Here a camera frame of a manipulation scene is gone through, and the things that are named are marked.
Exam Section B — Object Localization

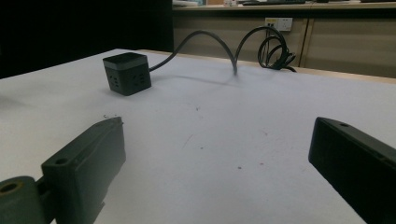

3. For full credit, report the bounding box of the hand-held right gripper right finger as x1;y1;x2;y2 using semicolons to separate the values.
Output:
308;117;396;224

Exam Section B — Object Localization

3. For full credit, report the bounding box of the black cube power socket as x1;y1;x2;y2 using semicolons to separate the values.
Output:
102;51;152;97

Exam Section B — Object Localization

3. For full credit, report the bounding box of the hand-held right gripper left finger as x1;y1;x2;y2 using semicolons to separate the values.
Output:
41;116;127;224

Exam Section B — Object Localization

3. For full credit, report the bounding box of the wooden desk with panels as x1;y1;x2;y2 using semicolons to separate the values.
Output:
172;1;396;79

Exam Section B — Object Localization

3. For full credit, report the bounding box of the black power cable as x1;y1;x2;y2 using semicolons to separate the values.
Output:
148;25;298;77

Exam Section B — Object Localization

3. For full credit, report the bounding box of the white wall outlet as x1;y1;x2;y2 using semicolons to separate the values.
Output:
263;17;294;33

